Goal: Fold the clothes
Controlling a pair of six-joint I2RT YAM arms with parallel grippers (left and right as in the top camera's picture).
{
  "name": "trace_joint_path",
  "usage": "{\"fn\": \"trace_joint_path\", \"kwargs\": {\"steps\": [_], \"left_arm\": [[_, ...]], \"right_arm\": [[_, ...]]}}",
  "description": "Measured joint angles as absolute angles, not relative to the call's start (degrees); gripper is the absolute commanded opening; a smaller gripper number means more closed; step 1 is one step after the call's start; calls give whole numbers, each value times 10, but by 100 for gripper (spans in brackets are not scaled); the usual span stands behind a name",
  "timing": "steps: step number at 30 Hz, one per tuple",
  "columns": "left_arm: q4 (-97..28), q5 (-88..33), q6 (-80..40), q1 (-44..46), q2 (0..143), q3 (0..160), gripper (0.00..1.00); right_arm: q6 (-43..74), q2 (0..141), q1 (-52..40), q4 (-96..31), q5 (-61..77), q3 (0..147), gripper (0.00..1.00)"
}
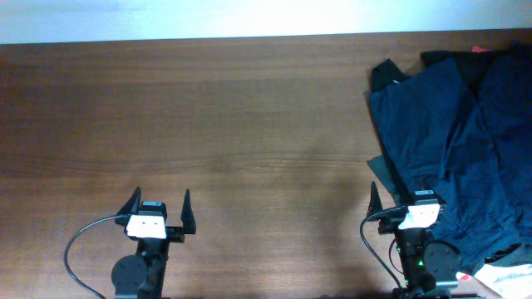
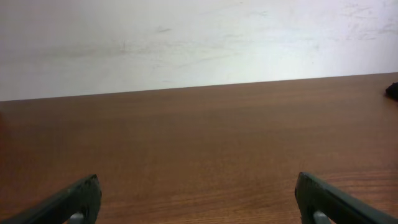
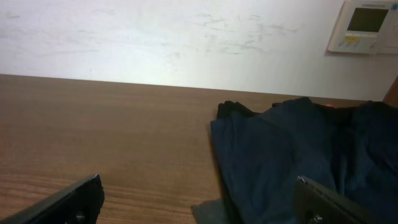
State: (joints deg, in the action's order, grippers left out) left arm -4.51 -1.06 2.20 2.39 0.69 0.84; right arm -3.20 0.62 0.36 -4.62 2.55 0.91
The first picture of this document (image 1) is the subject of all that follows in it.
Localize dark grey cloth piece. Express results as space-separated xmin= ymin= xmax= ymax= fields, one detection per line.
xmin=367 ymin=155 xmax=401 ymax=197

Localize red cloth piece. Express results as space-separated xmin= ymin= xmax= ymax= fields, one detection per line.
xmin=470 ymin=46 xmax=490 ymax=53

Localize dark blue garment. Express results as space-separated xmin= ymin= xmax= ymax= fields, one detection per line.
xmin=370 ymin=55 xmax=531 ymax=271

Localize white patterned garment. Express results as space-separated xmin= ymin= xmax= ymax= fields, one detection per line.
xmin=473 ymin=264 xmax=532 ymax=299

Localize black garment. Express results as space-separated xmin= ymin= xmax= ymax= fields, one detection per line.
xmin=371 ymin=41 xmax=531 ymax=92

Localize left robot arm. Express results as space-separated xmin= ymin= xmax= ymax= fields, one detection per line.
xmin=111 ymin=188 xmax=197 ymax=299

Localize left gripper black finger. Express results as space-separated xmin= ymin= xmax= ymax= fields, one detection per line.
xmin=116 ymin=187 xmax=141 ymax=216
xmin=180 ymin=189 xmax=197 ymax=234

